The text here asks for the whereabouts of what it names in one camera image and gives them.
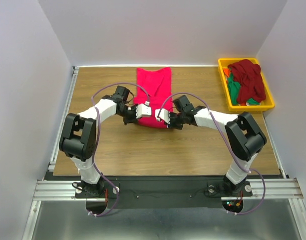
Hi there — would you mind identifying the dark red t shirt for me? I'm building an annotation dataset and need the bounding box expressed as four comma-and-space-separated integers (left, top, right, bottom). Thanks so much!
228, 59, 266, 103

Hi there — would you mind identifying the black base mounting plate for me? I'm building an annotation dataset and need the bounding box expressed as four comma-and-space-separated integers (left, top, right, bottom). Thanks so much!
72, 176, 253, 214

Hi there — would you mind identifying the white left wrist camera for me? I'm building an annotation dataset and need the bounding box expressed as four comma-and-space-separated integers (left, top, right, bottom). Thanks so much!
135, 101, 152, 119

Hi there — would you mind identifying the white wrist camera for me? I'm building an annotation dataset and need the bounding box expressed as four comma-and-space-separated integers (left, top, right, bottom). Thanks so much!
135, 101, 152, 119
155, 108, 170, 124

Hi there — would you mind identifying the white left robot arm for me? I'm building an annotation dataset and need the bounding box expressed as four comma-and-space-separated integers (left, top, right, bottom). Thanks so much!
59, 85, 138, 198

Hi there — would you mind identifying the green t shirt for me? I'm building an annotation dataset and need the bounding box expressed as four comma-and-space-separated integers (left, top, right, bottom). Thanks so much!
227, 73, 260, 106

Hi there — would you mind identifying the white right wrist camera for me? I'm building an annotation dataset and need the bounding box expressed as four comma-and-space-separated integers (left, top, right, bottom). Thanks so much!
155, 108, 170, 124

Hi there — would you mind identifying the yellow plastic bin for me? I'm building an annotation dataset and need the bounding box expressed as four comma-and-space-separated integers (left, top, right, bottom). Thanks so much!
218, 58, 275, 112

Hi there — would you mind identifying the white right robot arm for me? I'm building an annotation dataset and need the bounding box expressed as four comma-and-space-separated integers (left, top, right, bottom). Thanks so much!
155, 95, 267, 195

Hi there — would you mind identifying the orange t shirt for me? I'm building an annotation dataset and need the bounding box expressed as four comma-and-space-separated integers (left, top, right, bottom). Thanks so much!
223, 68, 230, 77

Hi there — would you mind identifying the aluminium right side rail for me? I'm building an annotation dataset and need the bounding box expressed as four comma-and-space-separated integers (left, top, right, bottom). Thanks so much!
271, 140, 289, 179

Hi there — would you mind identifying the pink t shirt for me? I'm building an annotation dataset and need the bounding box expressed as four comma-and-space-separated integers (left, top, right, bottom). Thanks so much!
136, 67, 172, 129

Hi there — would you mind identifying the aluminium front rail frame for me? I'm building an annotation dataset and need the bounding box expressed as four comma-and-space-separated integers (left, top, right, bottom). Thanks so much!
22, 178, 306, 240

